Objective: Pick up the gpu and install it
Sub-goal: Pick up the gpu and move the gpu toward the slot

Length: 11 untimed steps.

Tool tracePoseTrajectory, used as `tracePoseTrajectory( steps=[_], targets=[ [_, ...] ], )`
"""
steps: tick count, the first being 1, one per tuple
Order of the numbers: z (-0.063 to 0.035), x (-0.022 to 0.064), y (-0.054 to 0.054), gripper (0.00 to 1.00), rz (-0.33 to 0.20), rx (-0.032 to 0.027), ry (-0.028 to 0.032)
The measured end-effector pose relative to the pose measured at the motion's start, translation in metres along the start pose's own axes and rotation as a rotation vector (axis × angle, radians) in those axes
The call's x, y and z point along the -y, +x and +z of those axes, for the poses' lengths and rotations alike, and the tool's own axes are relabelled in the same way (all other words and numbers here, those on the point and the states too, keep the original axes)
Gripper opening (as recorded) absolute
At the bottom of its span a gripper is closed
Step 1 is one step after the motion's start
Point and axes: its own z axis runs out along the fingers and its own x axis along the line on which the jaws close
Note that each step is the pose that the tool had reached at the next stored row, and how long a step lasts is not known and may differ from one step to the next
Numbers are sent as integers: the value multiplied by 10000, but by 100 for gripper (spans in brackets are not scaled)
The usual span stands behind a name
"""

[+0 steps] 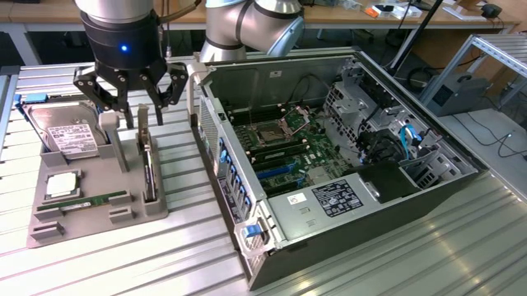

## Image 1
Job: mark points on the green RAM stick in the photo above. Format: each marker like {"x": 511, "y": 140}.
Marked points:
{"x": 81, "y": 202}

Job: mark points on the open socket cover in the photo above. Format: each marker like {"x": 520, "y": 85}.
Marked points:
{"x": 284, "y": 125}

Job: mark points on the brown box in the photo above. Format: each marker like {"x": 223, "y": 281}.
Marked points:
{"x": 175, "y": 4}

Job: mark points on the orange box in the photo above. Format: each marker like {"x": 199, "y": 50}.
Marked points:
{"x": 371, "y": 11}

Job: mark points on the green motherboard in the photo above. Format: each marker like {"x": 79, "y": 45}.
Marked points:
{"x": 316, "y": 154}

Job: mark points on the slanted metal disk bay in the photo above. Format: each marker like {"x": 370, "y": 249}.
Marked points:
{"x": 432, "y": 172}

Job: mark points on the black power adapter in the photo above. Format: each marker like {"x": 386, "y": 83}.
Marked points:
{"x": 491, "y": 10}

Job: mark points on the white box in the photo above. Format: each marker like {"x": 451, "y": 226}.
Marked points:
{"x": 407, "y": 12}

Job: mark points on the black pole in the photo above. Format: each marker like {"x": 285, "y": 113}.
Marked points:
{"x": 415, "y": 34}

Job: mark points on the blue expansion slot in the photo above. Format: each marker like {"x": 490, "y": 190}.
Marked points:
{"x": 273, "y": 172}

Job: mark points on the black expansion slot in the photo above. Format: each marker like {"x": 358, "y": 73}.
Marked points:
{"x": 284, "y": 186}

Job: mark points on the grey box device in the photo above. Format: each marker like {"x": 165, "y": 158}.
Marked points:
{"x": 464, "y": 95}

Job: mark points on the wooden desk with white legs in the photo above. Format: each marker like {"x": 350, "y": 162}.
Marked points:
{"x": 41, "y": 15}

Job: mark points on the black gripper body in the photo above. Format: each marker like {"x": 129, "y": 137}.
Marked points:
{"x": 123, "y": 40}

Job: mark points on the blue case latch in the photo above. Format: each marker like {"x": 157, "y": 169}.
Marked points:
{"x": 252, "y": 232}

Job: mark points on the long wooden desk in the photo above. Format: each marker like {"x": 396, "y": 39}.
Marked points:
{"x": 350, "y": 17}

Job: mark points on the open black PC case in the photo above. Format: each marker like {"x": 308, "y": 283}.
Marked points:
{"x": 330, "y": 242}

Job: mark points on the hard disk drive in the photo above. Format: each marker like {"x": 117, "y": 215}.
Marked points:
{"x": 36, "y": 99}

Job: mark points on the silver power supply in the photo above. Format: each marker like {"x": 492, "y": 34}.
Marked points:
{"x": 304, "y": 216}

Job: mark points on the CPU socket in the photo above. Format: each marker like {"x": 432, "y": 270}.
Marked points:
{"x": 269, "y": 134}

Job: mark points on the black plastic shroud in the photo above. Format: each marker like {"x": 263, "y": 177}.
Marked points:
{"x": 387, "y": 182}

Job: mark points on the aluminium profile frame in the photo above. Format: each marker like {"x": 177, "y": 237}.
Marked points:
{"x": 498, "y": 46}

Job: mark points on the white papers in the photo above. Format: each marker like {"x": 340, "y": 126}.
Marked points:
{"x": 463, "y": 13}

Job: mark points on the grey parts rack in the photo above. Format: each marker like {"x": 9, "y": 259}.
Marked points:
{"x": 99, "y": 185}

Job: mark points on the silver chipset heatsink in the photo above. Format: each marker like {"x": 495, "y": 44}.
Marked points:
{"x": 318, "y": 175}

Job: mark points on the silver hard disk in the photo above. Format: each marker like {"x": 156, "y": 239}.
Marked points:
{"x": 61, "y": 123}

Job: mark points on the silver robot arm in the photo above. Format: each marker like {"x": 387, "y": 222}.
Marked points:
{"x": 229, "y": 24}

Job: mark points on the graphics card with bracket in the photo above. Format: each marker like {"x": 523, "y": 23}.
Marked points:
{"x": 143, "y": 132}

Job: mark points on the perforated metal disk bay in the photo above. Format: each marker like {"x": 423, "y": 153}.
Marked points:
{"x": 346, "y": 105}

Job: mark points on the silver CPU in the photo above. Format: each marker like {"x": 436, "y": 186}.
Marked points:
{"x": 61, "y": 185}

